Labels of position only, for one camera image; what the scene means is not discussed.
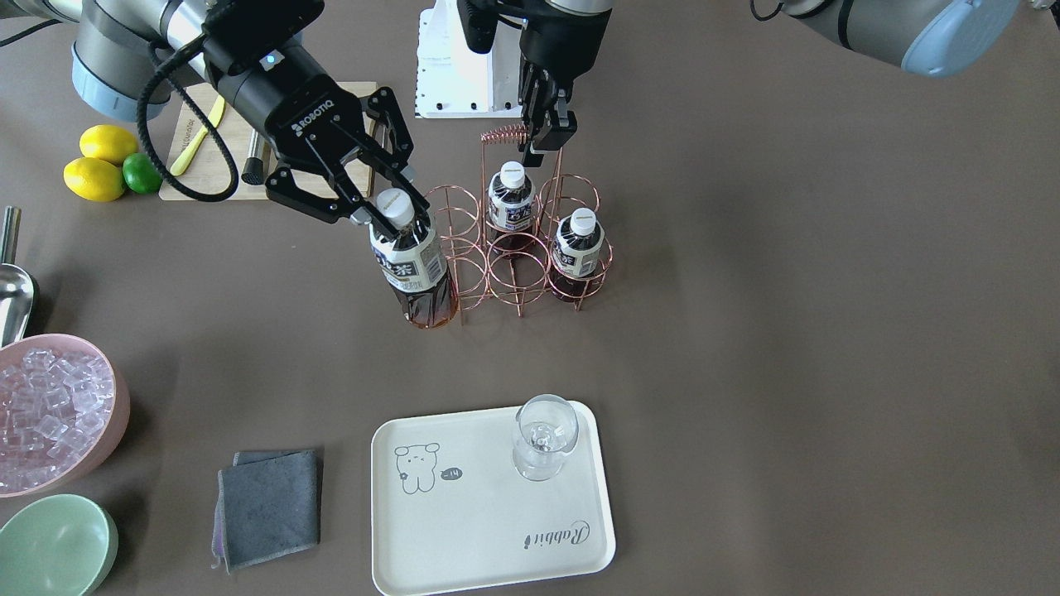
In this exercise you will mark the yellow lemon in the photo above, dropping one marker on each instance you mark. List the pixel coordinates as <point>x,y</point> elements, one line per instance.
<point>110,143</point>
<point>94,179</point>

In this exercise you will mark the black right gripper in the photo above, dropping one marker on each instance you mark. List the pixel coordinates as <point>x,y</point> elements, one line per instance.
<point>286,103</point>

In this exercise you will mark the copper wire bottle basket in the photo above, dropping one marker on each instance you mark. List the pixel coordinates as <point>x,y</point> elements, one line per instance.
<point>490,263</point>

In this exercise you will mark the bamboo cutting board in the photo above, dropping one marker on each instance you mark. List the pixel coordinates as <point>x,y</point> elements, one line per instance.
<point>207,171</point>

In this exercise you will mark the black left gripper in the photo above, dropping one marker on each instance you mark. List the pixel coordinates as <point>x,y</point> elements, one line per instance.
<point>553,40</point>

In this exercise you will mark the metal ice scoop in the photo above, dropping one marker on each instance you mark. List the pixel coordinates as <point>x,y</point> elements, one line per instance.
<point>18,287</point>

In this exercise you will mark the mint green bowl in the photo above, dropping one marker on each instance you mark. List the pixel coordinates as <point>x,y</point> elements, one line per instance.
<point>60,545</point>

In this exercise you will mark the steel muddler black tip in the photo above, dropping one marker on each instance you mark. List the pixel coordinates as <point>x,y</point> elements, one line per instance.
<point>252,172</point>

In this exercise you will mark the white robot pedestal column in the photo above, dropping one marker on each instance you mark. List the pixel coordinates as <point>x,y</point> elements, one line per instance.
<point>455,82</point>

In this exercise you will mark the clear wine glass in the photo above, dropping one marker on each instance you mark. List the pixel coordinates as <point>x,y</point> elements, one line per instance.
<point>546,431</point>

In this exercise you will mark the yellow plastic knife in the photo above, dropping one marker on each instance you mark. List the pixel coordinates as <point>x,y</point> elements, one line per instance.
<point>183,160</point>

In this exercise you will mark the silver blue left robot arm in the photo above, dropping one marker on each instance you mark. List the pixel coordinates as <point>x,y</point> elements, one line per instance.
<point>934,39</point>

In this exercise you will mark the cream rabbit tray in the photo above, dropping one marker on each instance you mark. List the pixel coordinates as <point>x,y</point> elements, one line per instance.
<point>450,511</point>

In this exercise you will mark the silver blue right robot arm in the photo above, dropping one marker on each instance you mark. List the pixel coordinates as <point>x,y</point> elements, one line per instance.
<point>129,55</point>

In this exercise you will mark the tea bottle white cap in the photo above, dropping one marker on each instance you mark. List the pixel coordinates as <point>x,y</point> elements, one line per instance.
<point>413,263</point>

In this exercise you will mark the green lime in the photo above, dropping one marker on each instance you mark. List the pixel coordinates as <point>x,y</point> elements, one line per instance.
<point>140,175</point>

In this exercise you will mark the grey folded cloth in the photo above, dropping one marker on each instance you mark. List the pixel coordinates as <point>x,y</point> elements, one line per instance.
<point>268,506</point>

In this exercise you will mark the pink bowl of ice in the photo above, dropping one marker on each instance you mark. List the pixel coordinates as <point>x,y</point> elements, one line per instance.
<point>65,407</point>

